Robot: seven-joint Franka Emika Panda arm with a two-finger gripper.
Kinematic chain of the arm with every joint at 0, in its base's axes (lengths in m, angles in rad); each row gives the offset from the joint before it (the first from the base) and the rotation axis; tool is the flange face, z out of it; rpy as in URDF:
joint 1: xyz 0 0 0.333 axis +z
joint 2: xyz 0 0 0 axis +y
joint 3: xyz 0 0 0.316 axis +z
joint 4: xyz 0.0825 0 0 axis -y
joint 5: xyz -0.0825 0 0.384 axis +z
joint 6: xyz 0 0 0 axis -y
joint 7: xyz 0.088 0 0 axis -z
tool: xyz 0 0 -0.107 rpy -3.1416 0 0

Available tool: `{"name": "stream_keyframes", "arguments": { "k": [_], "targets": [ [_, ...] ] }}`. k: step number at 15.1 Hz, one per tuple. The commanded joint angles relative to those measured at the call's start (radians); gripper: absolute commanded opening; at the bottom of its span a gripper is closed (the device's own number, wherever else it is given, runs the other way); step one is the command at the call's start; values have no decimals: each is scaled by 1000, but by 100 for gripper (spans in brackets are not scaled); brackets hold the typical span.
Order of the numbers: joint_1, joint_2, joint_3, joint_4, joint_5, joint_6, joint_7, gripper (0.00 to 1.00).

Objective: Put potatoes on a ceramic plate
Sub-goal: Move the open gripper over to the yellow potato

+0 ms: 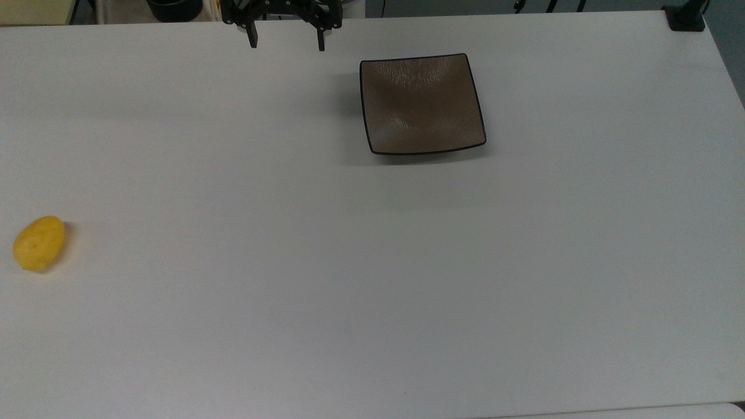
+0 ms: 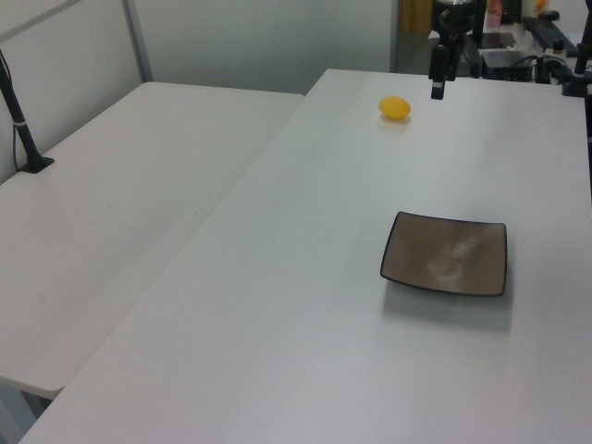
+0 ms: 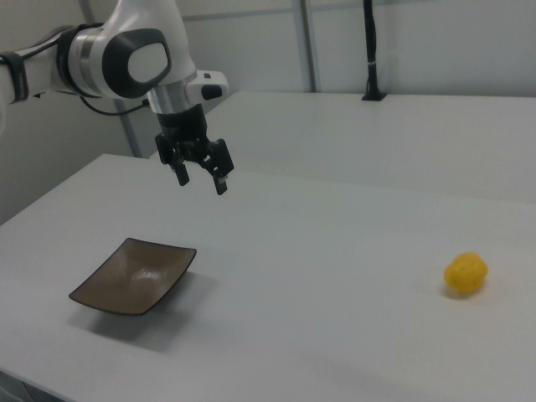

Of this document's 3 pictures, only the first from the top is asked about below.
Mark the black stand legs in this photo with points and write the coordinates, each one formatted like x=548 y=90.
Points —
x=550 y=4

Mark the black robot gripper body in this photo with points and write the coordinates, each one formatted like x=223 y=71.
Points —
x=279 y=7

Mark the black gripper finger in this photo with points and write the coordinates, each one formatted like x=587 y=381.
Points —
x=252 y=36
x=320 y=38

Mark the yellow lemon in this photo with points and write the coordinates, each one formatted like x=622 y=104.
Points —
x=38 y=243

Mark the brown square ceramic plate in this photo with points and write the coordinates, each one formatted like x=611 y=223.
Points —
x=421 y=105

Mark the beige wooden cabinet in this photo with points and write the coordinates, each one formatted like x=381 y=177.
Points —
x=35 y=10

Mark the black round bucket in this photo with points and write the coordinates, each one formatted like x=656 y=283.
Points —
x=173 y=9

